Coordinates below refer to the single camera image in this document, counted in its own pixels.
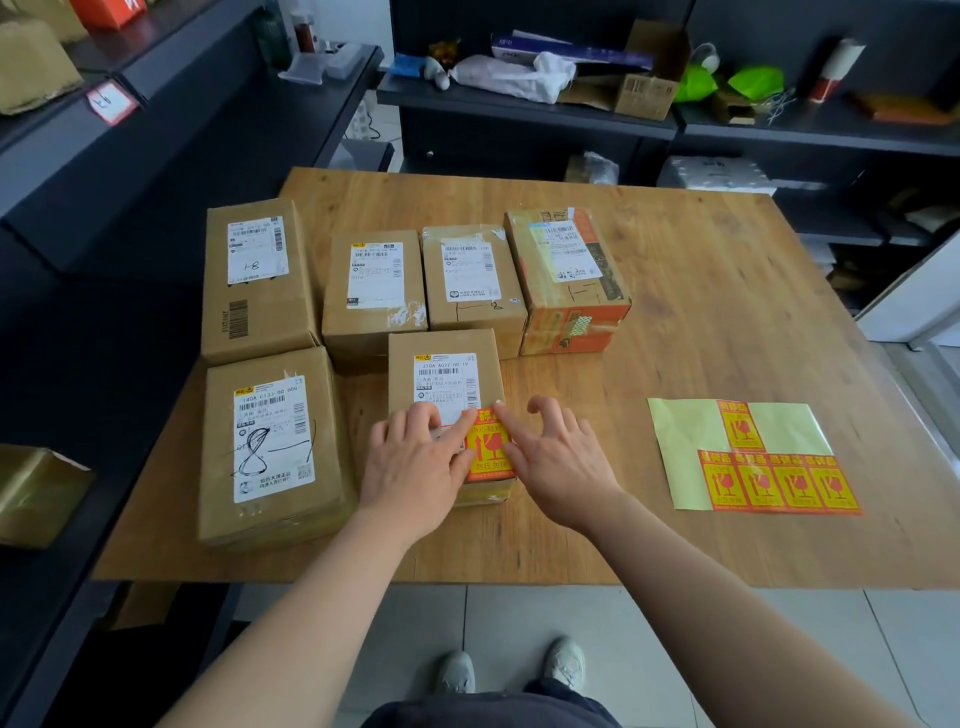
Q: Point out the person's right middle finger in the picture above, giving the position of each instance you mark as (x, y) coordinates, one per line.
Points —
(546, 414)

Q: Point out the open cardboard box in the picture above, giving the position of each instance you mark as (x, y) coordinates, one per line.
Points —
(645, 82)

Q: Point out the flat cardboard piece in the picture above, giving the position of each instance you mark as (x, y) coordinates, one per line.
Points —
(146, 606)

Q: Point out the small brown cardboard parcel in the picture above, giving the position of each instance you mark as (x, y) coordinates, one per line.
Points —
(442, 367)

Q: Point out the person's dark trousers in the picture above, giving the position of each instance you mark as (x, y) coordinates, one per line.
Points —
(495, 709)

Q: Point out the shiny tape-wrapped brown parcel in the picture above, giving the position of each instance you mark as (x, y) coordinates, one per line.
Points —
(37, 495)

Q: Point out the person's left thumb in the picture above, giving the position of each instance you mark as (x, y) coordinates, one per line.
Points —
(463, 462)

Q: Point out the small brown box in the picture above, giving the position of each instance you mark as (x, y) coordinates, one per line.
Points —
(739, 107)

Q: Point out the dark back shelf unit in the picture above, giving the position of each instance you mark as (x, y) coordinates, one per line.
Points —
(525, 127)

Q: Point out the person's right grey shoe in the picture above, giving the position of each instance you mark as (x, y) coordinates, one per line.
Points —
(565, 663)

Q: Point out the brown wooden block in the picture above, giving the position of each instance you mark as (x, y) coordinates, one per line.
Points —
(904, 109)

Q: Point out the blue plastic item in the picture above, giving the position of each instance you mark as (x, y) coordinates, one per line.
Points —
(411, 64)

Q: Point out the person's right hand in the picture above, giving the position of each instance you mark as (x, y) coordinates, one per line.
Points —
(562, 472)

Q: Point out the person's left grey shoe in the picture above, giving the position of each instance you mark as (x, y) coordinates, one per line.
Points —
(456, 673)

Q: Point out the brown parcel with torn tape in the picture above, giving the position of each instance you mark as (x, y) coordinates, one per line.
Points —
(371, 292)

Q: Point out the yellow sticker backing sheet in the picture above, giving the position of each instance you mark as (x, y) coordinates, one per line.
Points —
(679, 435)

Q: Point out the red orange box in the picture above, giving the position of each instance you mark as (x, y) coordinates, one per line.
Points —
(112, 11)

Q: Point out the brown taped package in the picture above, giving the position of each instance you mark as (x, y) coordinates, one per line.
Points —
(34, 71)

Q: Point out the person's right little finger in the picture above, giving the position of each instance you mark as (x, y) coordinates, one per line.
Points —
(590, 442)

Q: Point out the person's left hand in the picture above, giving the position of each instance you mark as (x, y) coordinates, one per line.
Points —
(409, 472)

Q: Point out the person's left middle finger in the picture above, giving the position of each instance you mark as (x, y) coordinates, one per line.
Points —
(424, 417)

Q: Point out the brown parcel with white label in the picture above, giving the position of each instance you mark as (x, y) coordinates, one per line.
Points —
(472, 281)

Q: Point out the white shelf label tag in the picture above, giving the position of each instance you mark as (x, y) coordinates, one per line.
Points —
(111, 103)

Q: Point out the person's grey shoe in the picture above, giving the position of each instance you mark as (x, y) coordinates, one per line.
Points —
(565, 663)
(456, 673)

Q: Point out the brown parcel with scribbled label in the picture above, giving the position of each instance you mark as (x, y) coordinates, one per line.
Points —
(270, 450)

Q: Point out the plastic wrapped package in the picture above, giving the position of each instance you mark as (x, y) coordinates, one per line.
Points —
(592, 168)

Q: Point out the person's left little finger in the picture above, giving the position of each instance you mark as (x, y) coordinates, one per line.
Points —
(379, 436)

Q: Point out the orange taped cardboard parcel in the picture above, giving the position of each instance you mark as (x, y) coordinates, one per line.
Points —
(570, 270)

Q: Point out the yellow toy figure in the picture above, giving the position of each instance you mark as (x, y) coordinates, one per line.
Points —
(445, 51)

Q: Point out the purple white long box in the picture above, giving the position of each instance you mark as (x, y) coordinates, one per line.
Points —
(570, 51)

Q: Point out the orange fragile sticker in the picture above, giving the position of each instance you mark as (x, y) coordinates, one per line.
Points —
(757, 484)
(718, 484)
(796, 484)
(741, 427)
(486, 450)
(834, 486)

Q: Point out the green plastic bag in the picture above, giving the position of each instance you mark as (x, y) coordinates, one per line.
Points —
(756, 79)
(696, 84)

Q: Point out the person's right thumb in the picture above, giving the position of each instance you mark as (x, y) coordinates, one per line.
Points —
(514, 456)

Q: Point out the tall brown cardboard parcel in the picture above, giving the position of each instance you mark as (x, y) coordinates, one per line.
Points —
(255, 277)

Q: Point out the white roll with red end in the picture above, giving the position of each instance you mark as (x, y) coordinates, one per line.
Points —
(836, 69)

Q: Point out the white cabinet panel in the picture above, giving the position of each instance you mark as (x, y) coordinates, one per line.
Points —
(919, 296)

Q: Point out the brown bottle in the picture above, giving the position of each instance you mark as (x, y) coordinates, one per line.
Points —
(304, 30)

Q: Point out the person's right forearm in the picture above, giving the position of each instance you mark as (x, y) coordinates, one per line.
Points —
(750, 622)

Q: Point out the dark green bottle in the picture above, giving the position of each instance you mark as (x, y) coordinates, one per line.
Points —
(271, 37)

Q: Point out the person's left forearm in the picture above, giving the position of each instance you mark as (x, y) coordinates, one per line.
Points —
(300, 630)

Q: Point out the white plastic bag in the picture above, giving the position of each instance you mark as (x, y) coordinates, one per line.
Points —
(510, 77)

